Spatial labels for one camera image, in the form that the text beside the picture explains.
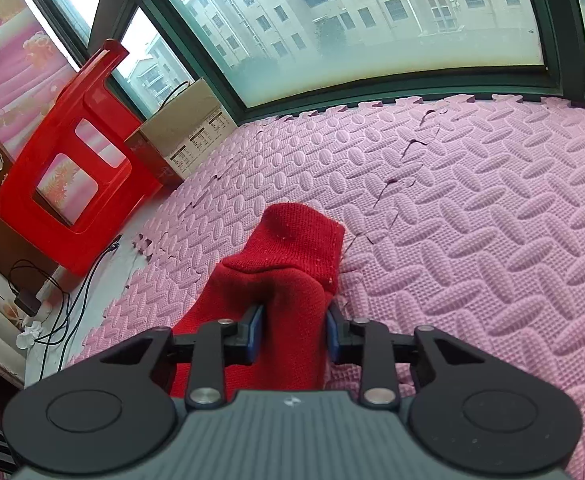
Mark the beige apartment building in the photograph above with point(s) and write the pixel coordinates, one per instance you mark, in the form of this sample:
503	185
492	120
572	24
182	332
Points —
372	0

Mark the black power adapter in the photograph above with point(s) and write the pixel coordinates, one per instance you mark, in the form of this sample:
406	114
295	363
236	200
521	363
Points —
26	302

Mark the pink foam floor mat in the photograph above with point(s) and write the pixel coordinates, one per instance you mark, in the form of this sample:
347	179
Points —
472	210

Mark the red plastic stool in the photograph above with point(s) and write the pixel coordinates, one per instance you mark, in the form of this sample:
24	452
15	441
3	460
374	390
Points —
122	195

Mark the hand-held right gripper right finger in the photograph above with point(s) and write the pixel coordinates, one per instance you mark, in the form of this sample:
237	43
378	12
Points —
333	336

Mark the red hoodie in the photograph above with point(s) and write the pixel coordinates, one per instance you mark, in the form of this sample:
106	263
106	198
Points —
287	260

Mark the pink printed curtain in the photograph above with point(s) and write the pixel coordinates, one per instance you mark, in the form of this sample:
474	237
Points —
2	75

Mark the dark green window frame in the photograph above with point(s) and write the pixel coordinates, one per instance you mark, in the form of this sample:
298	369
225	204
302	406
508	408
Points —
372	85

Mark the crumpled white tissue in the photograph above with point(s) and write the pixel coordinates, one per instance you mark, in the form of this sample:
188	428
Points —
30	335

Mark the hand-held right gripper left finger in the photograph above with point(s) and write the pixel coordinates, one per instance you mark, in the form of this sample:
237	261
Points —
255	331

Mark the brown cardboard box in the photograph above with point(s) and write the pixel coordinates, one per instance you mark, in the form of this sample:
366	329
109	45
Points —
182	120

